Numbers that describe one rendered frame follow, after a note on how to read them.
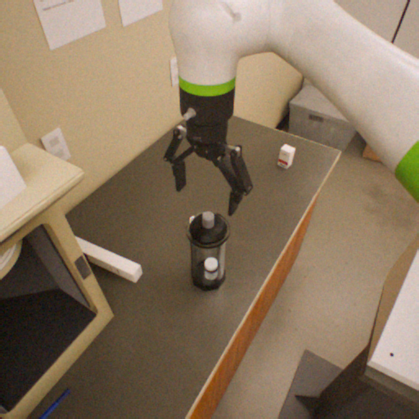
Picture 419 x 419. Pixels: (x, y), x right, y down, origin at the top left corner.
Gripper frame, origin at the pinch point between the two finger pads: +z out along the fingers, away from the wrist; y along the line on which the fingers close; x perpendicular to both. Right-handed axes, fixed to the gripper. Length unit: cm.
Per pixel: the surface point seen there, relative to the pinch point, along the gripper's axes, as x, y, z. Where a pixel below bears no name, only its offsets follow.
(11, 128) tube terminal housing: -25.3, -14.8, -26.0
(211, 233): -1.9, 2.7, 9.4
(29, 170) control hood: -27.9, -9.2, -23.3
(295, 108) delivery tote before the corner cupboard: 213, -44, 97
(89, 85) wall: 21, -57, 0
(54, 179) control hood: -27.4, -5.2, -23.3
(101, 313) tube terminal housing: -26.3, -14.3, 27.3
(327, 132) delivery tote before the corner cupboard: 214, -12, 110
